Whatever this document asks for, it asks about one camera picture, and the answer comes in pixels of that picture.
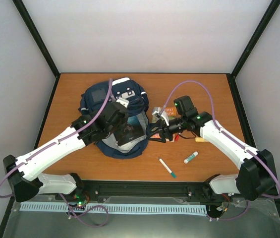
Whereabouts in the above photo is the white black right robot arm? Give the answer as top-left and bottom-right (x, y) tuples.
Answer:
(147, 96), (276, 201)

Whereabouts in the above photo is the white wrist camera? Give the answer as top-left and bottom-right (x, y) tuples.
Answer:
(152, 107), (169, 126)
(116, 98), (129, 108)

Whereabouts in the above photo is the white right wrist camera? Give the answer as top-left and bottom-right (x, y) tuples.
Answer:
(152, 107), (169, 126)

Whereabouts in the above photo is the black frame post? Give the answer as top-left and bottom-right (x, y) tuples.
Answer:
(12, 0), (60, 74)
(230, 0), (280, 78)

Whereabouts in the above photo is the yellow highlighter pen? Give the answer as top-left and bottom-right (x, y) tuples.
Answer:
(195, 137), (207, 142)

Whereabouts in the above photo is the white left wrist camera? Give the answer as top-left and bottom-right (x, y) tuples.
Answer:
(116, 98), (129, 108)

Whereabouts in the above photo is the dark blue hardcover book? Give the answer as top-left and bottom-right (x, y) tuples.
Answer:
(114, 116), (145, 146)

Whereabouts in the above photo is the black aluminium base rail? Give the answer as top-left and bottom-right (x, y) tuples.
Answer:
(65, 180), (232, 204)

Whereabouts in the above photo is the light blue slotted cable duct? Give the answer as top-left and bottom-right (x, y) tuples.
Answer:
(19, 202), (207, 216)

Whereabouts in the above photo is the orange Treehouse paperback book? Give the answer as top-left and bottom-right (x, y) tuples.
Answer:
(164, 107), (177, 142)

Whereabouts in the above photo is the navy blue student backpack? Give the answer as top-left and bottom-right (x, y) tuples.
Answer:
(79, 77), (150, 159)

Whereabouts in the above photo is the metal front base plate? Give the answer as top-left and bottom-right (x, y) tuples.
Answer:
(0, 198), (280, 238)

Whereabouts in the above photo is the green white glue stick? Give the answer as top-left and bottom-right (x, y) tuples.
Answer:
(184, 151), (199, 164)

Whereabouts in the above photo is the green capped white marker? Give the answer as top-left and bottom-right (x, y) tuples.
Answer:
(159, 158), (176, 178)

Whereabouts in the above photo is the black left frame post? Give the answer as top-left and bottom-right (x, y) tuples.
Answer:
(12, 0), (60, 74)

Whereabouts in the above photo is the black right frame post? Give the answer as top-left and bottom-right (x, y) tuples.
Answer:
(230, 0), (280, 78)

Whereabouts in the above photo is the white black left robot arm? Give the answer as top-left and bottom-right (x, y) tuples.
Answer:
(3, 100), (128, 202)

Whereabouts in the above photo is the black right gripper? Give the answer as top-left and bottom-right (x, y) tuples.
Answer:
(147, 115), (186, 143)

